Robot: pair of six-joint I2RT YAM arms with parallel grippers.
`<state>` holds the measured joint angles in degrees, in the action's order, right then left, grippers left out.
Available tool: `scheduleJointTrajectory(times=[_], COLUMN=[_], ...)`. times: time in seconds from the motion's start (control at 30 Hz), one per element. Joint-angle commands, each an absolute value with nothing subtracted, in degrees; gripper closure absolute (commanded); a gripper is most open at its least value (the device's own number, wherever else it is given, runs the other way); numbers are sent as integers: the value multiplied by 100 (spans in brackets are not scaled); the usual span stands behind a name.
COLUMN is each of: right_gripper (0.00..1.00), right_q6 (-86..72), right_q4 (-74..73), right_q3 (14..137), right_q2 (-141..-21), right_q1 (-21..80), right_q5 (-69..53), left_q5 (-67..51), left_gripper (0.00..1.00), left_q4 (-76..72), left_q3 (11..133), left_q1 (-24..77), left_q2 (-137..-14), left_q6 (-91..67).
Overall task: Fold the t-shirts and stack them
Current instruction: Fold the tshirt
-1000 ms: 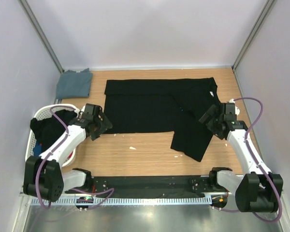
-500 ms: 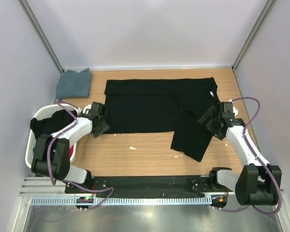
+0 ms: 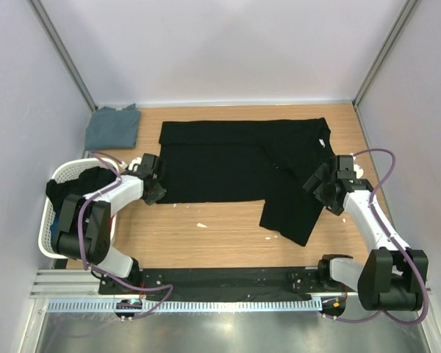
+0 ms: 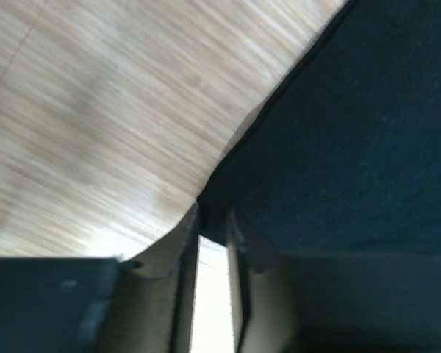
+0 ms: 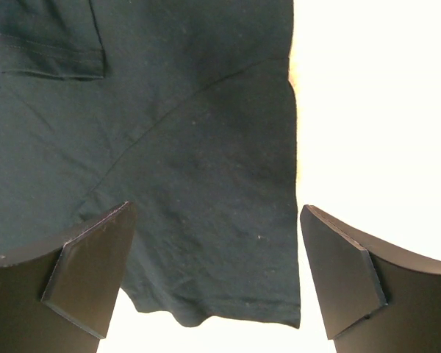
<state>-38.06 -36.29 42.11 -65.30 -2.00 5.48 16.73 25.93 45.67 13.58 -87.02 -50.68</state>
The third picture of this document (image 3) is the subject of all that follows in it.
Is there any black t-shirt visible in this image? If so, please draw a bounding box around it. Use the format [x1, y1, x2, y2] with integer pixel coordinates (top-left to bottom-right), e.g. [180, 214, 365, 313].
[159, 118, 334, 246]

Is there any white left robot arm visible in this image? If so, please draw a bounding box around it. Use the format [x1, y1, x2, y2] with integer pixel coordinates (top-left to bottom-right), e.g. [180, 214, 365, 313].
[46, 152, 166, 294]

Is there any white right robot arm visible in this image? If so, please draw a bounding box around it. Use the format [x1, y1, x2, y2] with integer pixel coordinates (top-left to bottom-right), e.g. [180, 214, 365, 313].
[304, 154, 429, 313]

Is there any folded teal t-shirt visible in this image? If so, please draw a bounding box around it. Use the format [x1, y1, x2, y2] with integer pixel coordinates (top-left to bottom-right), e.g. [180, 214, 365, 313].
[85, 104, 141, 151]

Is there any black clothes pile in basket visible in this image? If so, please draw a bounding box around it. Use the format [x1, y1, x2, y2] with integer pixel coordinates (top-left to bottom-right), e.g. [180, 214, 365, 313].
[46, 166, 116, 217]

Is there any white laundry basket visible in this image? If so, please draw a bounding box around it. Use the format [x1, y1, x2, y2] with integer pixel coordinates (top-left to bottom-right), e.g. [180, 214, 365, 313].
[38, 158, 117, 259]

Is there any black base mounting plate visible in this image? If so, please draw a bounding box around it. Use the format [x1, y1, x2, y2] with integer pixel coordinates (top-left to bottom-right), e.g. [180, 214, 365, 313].
[98, 266, 361, 303]

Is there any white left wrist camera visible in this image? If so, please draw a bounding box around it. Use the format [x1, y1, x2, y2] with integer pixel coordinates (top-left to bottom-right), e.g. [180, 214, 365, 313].
[119, 157, 142, 171]

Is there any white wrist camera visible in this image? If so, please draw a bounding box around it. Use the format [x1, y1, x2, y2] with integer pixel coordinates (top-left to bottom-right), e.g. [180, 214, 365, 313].
[119, 157, 142, 171]
[354, 163, 364, 179]

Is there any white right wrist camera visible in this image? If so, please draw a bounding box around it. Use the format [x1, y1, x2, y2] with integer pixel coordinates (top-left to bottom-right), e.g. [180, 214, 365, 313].
[354, 163, 364, 179]

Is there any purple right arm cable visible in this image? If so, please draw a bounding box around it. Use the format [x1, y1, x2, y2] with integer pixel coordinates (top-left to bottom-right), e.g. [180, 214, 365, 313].
[330, 148, 430, 325]

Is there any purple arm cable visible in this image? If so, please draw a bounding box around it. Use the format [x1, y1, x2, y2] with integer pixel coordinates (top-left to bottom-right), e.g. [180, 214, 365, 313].
[330, 148, 430, 325]
[76, 150, 174, 319]

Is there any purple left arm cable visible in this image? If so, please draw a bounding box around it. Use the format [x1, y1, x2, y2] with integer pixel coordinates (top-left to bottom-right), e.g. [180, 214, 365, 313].
[76, 150, 174, 319]

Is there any slotted cable duct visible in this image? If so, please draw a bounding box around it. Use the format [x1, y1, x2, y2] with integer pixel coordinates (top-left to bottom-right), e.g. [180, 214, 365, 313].
[46, 297, 322, 314]

